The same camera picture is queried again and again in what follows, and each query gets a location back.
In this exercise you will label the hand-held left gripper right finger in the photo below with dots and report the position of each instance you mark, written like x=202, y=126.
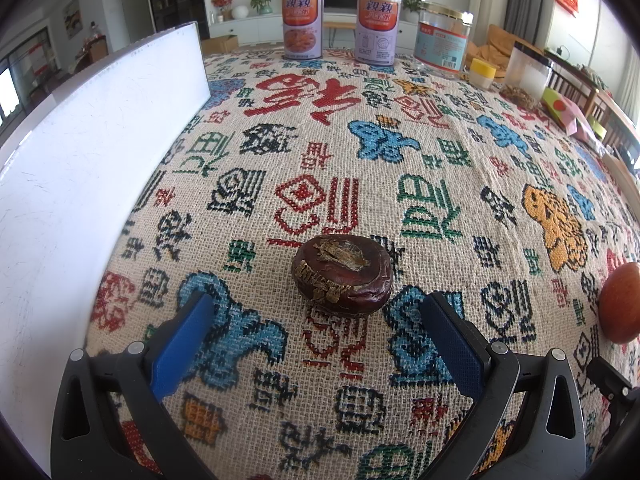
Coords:
x=452, y=345

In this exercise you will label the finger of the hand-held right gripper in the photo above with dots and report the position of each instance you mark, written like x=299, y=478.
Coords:
x=612, y=382

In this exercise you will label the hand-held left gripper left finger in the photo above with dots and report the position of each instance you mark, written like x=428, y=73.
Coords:
x=182, y=347

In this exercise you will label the red apple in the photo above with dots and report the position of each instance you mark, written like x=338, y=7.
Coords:
x=622, y=302

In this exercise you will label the brown water chestnut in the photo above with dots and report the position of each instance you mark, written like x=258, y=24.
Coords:
x=342, y=275

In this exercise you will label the white cardboard box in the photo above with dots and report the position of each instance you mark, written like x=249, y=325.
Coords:
x=90, y=185

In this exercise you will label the printed woven tablecloth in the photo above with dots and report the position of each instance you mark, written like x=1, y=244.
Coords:
x=375, y=185

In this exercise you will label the pile of nut shells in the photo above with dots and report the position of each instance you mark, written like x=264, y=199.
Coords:
x=517, y=96

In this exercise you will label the pink snack bag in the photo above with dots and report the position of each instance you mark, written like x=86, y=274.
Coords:
x=570, y=110

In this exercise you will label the small yellow cup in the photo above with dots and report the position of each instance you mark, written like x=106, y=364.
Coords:
x=482, y=72

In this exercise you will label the wooden slatted chair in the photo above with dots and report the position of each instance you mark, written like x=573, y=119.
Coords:
x=600, y=105

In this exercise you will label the clear jar with black lid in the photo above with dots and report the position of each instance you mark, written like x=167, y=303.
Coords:
x=529, y=72

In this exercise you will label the brown cardboard box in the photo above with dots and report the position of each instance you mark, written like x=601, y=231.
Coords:
x=220, y=45

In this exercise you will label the orange bean bag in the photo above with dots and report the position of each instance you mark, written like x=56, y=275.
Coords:
x=492, y=42

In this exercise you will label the clear jar with gold lid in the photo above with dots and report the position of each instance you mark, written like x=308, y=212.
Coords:
x=442, y=40

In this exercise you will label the right red-label can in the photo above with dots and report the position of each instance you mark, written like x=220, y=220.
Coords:
x=377, y=27

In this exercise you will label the red-label can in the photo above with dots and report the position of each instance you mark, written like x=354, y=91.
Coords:
x=302, y=25
x=377, y=27

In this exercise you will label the white television cabinet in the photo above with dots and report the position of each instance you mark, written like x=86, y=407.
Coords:
x=250, y=27

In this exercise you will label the white round vase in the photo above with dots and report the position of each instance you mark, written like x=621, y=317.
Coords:
x=240, y=13

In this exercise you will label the left red-label can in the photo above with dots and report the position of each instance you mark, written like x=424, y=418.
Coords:
x=302, y=25

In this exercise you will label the large leafy potted plant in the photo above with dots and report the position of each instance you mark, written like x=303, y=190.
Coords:
x=412, y=0

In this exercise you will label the red flower arrangement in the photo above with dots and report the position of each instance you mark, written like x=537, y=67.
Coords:
x=222, y=2

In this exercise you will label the dark tall cabinet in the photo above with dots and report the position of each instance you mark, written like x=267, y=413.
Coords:
x=172, y=0

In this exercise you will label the grey curtain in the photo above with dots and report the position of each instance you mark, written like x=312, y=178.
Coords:
x=530, y=0

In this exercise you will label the green potted plant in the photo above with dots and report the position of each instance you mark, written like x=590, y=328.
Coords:
x=264, y=0

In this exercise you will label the wall painting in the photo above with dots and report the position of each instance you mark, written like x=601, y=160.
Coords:
x=72, y=16

